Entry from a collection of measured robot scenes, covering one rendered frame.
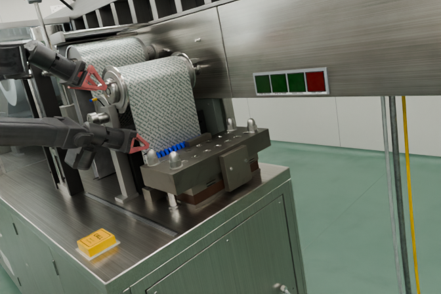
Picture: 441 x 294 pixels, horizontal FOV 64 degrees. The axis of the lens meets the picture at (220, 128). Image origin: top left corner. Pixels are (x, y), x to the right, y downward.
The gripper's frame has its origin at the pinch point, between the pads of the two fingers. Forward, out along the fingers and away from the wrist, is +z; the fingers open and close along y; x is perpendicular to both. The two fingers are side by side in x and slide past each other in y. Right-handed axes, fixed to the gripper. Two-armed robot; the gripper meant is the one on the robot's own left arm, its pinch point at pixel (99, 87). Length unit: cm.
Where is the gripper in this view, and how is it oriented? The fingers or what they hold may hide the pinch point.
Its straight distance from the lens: 109.2
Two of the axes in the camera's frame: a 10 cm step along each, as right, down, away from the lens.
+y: 6.8, 0.6, -7.3
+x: 3.2, -9.2, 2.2
